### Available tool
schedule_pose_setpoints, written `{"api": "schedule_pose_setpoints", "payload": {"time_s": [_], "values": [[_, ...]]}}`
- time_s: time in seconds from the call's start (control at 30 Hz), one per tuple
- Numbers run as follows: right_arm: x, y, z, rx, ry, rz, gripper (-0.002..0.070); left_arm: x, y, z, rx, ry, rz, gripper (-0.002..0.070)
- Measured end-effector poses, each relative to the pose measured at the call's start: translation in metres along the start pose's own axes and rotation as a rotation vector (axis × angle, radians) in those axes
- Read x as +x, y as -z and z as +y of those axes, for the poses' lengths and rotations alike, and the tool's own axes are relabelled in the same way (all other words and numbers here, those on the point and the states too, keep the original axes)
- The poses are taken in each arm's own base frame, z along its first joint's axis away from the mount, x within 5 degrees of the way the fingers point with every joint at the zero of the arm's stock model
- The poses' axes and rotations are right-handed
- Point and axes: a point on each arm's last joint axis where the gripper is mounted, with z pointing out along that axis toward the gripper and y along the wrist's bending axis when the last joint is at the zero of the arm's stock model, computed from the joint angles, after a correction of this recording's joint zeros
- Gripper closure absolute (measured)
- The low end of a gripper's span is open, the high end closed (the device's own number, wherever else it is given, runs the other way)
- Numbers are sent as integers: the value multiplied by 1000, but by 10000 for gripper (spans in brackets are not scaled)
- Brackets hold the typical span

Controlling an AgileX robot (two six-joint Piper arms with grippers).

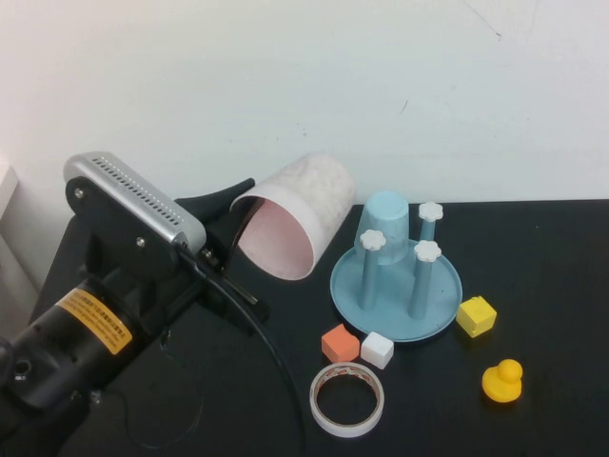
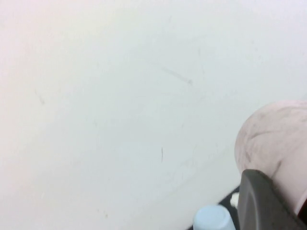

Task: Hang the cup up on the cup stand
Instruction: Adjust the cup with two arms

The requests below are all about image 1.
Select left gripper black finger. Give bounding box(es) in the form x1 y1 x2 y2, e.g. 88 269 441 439
219 197 262 277
173 177 257 225

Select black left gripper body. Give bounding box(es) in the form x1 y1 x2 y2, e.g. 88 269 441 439
66 175 268 337

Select pink plastic cup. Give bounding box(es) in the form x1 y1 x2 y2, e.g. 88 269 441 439
229 150 358 282

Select translucent blue plastic cup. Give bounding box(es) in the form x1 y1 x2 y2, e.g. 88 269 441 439
352 190 410 266

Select blue cup stand with posts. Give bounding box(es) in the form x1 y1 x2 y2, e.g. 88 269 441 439
329 201 463 343

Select white cabinet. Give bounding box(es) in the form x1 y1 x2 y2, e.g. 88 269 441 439
0 159 42 306

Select orange foam cube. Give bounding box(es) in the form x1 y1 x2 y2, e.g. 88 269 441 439
321 324 360 363

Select white foam cube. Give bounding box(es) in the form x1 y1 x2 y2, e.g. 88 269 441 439
360 331 395 371

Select white tape roll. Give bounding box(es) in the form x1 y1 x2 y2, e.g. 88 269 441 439
308 361 385 438

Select yellow foam cube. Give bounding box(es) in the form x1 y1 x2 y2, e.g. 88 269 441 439
456 295 498 339

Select yellow rubber duck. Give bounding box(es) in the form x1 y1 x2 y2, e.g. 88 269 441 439
481 358 524 405

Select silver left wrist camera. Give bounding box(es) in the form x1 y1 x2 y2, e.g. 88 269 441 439
63 150 208 251

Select black left camera cable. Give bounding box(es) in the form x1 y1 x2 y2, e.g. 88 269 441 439
178 240 308 457

